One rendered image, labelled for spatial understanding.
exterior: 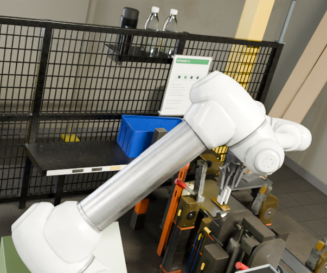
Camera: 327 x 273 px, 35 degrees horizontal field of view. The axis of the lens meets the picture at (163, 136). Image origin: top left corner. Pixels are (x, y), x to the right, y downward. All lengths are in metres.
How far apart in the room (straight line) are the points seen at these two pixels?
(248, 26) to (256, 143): 1.35
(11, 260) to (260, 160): 0.78
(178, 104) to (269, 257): 1.04
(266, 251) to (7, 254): 0.78
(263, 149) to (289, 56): 4.05
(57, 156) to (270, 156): 1.05
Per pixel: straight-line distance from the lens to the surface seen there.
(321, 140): 5.09
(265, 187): 2.19
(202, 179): 1.98
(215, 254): 1.73
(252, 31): 2.66
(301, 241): 2.75
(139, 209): 2.34
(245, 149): 1.39
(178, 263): 2.19
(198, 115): 1.37
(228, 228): 1.78
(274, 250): 1.71
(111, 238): 1.75
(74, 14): 4.32
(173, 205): 2.15
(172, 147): 1.38
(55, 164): 2.10
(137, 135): 2.23
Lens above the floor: 2.04
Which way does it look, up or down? 23 degrees down
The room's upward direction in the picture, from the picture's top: 15 degrees clockwise
